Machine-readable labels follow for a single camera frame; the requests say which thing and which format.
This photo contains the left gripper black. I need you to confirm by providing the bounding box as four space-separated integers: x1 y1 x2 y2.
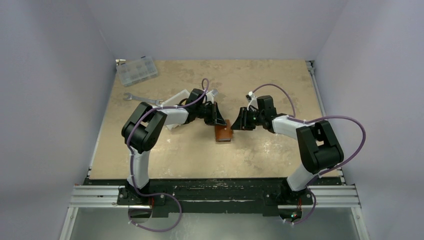
195 102 226 127

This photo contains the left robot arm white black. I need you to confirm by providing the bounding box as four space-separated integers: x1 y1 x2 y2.
121 88 228 205

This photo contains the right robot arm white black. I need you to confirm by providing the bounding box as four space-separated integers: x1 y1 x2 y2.
231 93 344 204

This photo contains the white plastic card tray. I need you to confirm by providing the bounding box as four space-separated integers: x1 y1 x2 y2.
159 88 216 131

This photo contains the silver open-end wrench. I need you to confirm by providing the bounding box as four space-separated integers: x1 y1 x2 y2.
123 92 164 106

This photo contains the clear plastic organizer box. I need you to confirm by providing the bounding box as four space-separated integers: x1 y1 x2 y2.
116 56 159 87

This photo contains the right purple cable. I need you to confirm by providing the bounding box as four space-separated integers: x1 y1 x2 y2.
250 83 367 226

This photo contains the purple cable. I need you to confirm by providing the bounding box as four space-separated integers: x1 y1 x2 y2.
126 78 210 233
250 83 367 226

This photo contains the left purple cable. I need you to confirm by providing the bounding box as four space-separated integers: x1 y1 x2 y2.
126 78 210 233

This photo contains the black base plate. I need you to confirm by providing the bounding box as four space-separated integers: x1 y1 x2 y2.
82 177 342 220

